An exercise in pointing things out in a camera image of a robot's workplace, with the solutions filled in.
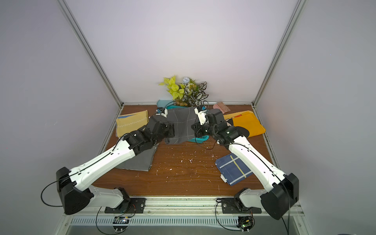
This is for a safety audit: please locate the dark grey checked pillowcase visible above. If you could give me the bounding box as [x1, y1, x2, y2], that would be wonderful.
[165, 107, 199, 145]

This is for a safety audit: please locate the yellow black patterned pillowcase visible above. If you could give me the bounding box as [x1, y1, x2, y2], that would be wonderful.
[224, 110, 266, 137]

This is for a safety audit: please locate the mustard zigzag pillowcase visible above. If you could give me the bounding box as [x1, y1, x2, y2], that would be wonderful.
[116, 110, 149, 138]

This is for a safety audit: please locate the plain grey pillowcase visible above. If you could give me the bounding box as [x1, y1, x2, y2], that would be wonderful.
[115, 145, 158, 171]

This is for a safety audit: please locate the navy striped pillowcase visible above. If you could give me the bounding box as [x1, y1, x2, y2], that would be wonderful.
[215, 153, 253, 186]

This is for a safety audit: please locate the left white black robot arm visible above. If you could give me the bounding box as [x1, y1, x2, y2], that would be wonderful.
[56, 115, 174, 215]

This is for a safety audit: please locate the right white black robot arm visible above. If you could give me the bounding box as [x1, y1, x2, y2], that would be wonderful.
[192, 105, 299, 220]

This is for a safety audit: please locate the teal plastic basket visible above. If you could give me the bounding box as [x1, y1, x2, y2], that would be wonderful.
[189, 135, 209, 144]

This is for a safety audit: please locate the pink hand brush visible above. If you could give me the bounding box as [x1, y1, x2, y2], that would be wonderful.
[213, 102, 230, 114]

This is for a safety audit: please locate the teal dustpan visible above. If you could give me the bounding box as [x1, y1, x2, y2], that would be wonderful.
[157, 100, 175, 109]

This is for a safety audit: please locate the artificial green plant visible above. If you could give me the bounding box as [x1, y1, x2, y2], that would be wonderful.
[159, 75, 209, 107]

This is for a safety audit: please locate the left circuit board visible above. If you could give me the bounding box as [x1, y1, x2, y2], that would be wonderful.
[112, 216, 130, 234]

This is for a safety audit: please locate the circuit board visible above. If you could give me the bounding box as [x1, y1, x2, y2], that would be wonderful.
[237, 216, 255, 233]
[112, 216, 130, 234]

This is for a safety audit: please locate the right circuit board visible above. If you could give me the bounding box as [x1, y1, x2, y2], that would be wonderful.
[237, 216, 255, 233]

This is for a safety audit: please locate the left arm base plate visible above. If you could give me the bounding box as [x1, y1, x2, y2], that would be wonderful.
[104, 197, 146, 214]

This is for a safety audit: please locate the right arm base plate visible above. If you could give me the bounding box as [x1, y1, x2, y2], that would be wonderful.
[216, 198, 262, 214]

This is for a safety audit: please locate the aluminium front rail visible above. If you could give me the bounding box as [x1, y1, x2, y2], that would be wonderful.
[63, 196, 305, 217]

